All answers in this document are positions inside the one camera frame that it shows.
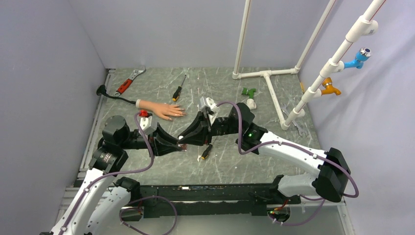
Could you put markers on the far black yellow screwdriver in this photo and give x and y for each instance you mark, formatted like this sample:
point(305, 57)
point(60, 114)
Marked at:
point(177, 92)

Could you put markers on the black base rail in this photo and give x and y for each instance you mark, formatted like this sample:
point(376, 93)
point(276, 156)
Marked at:
point(154, 201)

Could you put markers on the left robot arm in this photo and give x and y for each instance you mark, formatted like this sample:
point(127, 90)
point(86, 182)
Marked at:
point(105, 189)

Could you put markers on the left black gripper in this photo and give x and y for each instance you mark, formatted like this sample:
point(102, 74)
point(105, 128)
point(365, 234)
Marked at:
point(155, 141)

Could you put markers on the mannequin hand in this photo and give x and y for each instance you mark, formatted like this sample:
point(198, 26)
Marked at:
point(162, 110)

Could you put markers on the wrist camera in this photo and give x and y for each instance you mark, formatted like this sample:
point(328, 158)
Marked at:
point(209, 107)
point(146, 122)

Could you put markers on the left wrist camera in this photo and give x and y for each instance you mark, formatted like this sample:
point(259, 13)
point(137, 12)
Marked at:
point(146, 122)

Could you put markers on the blue pipe valve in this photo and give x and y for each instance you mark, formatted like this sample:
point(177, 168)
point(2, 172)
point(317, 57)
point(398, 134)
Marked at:
point(361, 56)

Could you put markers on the near black yellow screwdriver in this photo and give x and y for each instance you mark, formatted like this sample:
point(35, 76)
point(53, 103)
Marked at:
point(207, 151)

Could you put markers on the black yellow screwdriver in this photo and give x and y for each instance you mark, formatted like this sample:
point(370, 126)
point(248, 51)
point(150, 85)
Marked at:
point(207, 151)
point(177, 92)

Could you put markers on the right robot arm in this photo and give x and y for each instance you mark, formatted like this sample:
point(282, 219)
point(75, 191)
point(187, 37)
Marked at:
point(326, 172)

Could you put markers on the red handled adjustable wrench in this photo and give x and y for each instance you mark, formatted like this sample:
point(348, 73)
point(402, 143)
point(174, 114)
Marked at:
point(125, 85)

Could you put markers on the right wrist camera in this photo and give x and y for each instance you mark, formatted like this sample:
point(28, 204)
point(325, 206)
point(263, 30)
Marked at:
point(209, 107)

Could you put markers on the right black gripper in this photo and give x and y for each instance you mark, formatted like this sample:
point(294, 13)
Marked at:
point(197, 137)

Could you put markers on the orange pipe valve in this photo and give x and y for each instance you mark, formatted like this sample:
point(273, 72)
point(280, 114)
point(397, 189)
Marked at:
point(329, 88)

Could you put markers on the silver spanner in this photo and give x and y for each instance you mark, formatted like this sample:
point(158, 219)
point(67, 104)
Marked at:
point(301, 131)

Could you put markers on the green white pipe fitting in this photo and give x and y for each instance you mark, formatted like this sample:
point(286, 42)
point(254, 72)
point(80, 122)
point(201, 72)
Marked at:
point(250, 94)

